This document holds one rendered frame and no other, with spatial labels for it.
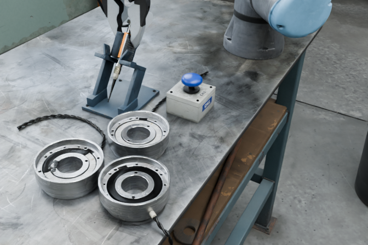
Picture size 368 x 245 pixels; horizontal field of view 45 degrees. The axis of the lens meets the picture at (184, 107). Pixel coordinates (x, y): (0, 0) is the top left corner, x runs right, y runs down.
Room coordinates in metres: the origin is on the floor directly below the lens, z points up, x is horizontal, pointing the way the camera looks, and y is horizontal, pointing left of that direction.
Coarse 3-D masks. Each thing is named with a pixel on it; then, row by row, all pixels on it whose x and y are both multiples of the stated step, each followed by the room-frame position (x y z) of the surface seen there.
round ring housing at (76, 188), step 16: (48, 144) 0.55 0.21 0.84; (64, 144) 0.56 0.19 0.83; (80, 144) 0.56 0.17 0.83; (96, 144) 0.55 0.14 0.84; (64, 160) 0.53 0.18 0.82; (80, 160) 0.53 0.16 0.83; (96, 160) 0.53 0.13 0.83; (64, 176) 0.49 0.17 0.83; (96, 176) 0.49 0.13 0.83; (48, 192) 0.47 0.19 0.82; (64, 192) 0.46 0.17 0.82; (80, 192) 0.47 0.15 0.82
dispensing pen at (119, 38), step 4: (128, 20) 0.78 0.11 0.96; (128, 28) 0.77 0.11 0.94; (120, 32) 0.76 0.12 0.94; (128, 32) 0.77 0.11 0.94; (116, 36) 0.76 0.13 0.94; (120, 36) 0.75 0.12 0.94; (116, 40) 0.75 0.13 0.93; (120, 40) 0.75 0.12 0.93; (116, 44) 0.75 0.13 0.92; (120, 44) 0.74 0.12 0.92; (112, 48) 0.74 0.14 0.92; (116, 48) 0.74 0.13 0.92; (112, 52) 0.74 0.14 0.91; (116, 52) 0.74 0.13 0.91; (116, 56) 0.73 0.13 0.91; (116, 64) 0.74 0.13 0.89; (120, 64) 0.74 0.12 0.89; (116, 68) 0.73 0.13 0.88; (120, 68) 0.74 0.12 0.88; (116, 72) 0.73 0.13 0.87; (116, 76) 0.73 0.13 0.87; (112, 84) 0.72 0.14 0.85; (112, 88) 0.72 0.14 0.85; (108, 100) 0.70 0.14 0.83
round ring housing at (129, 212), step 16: (128, 160) 0.52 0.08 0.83; (144, 160) 0.52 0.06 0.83; (128, 176) 0.49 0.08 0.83; (144, 176) 0.49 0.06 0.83; (160, 176) 0.50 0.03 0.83; (144, 192) 0.46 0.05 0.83; (160, 192) 0.46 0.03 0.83; (112, 208) 0.43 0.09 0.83; (128, 208) 0.42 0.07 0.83; (144, 208) 0.43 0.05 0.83; (160, 208) 0.44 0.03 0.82
